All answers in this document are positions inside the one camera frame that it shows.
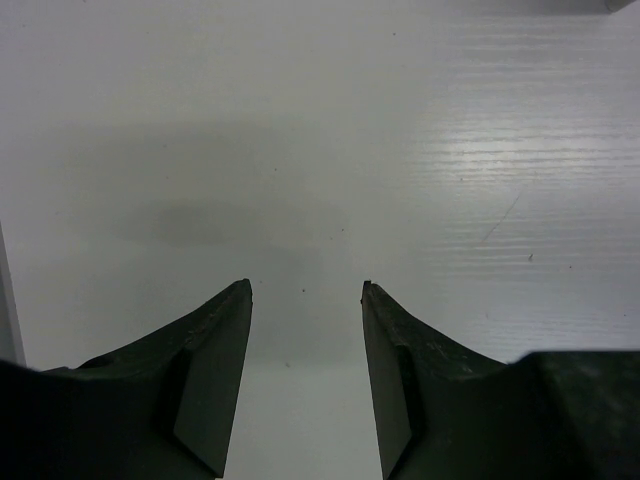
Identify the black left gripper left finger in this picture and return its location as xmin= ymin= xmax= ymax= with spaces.
xmin=1 ymin=279 xmax=253 ymax=479

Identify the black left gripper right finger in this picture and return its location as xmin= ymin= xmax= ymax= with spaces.
xmin=361 ymin=282 xmax=639 ymax=479

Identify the white slotted organizer box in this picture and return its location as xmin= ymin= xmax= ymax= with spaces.
xmin=531 ymin=0 xmax=637 ymax=15

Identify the aluminium table edge rail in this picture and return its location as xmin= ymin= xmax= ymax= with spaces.
xmin=0 ymin=235 xmax=26 ymax=366

